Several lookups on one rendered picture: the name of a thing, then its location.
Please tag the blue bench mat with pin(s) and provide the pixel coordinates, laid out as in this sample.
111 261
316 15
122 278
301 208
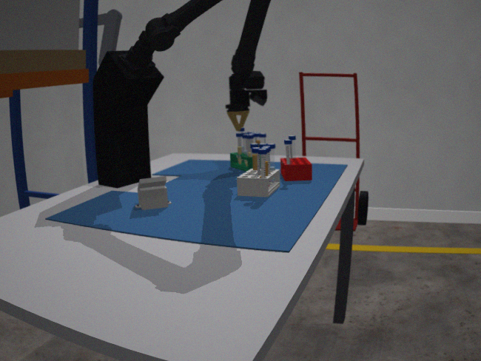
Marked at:
206 208

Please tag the red tube rack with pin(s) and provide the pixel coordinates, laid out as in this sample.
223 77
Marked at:
297 171

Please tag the green test tube rack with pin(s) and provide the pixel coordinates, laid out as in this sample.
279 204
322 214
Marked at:
234 162

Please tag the white tube rack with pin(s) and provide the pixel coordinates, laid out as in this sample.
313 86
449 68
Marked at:
250 185

